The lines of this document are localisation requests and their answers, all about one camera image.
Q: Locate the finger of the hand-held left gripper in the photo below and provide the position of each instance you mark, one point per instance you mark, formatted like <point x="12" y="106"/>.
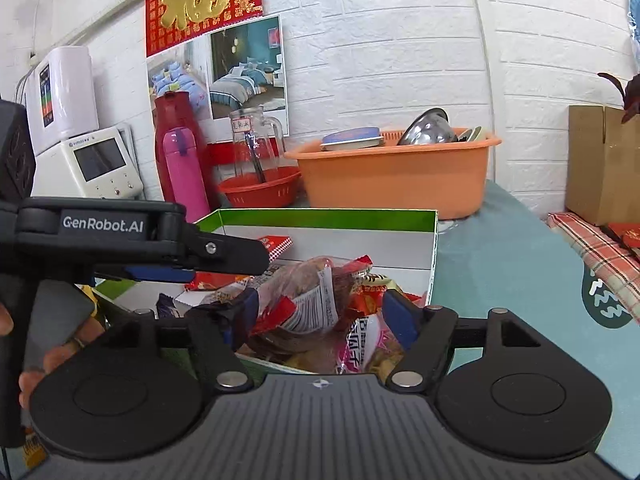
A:
<point x="235" y="257"/>
<point x="160" y="275"/>

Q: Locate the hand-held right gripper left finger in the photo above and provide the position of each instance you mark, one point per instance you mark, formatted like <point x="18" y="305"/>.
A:
<point x="245" y="317"/>

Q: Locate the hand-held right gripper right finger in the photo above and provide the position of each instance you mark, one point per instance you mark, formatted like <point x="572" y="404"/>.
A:
<point x="400" y="317"/>

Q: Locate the pink nut packet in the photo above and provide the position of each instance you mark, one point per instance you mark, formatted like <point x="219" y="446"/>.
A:
<point x="365" y="345"/>

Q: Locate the orange red snack packet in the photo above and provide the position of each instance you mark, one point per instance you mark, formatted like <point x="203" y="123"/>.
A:
<point x="365" y="285"/>

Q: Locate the clear cake packet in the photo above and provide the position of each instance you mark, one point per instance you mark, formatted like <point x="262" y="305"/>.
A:
<point x="312" y="305"/>

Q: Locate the green cardboard box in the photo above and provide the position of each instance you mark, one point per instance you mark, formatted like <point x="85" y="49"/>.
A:
<point x="350" y="240"/>

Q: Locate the person's left hand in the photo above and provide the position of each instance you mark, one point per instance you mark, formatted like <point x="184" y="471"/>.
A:
<point x="60" y="360"/>

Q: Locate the white appliance with screen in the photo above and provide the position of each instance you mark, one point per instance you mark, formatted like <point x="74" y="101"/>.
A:
<point x="100" y="165"/>

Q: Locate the red plastic basket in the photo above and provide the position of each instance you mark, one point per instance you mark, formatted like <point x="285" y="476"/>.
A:
<point x="280" y="190"/>

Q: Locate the pink bottle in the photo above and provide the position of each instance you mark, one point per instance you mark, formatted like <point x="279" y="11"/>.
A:
<point x="185" y="180"/>

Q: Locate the dark spoon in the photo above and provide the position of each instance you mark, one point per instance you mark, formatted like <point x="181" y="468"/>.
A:
<point x="256" y="165"/>

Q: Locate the teal printed tablecloth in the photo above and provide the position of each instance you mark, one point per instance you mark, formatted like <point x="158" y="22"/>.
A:
<point x="500" y="270"/>

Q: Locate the glass pitcher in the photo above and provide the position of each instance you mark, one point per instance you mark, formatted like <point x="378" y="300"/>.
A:
<point x="255" y="135"/>

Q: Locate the orange plastic basin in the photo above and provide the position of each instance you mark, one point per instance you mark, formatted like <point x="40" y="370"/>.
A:
<point x="390" y="180"/>

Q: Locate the red thermos jug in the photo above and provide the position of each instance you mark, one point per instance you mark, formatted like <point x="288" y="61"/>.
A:
<point x="175" y="112"/>

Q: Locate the metal bowl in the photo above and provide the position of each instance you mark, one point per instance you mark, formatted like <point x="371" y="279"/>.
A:
<point x="430" y="127"/>

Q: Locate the small ceramic bowl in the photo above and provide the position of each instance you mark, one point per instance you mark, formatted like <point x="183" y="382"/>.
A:
<point x="470" y="135"/>

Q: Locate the red plaid cloth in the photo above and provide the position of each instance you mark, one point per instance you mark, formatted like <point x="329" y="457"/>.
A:
<point x="590" y="245"/>

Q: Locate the red envelope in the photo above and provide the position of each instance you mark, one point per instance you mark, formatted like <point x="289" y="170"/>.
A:
<point x="625" y="237"/>

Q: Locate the large cardboard box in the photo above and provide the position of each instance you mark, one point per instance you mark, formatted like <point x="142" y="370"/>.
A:
<point x="600" y="165"/>

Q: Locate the dark red plant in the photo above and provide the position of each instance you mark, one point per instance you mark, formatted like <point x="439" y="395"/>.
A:
<point x="627" y="100"/>

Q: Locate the blue paper fan decoration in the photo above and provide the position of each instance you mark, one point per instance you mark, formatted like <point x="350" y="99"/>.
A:
<point x="635" y="25"/>

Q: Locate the white wall water purifier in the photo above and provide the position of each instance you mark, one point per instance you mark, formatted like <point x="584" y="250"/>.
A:
<point x="60" y="100"/>

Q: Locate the wall poster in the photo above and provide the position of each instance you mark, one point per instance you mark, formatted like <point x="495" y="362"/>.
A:
<point x="240" y="60"/>

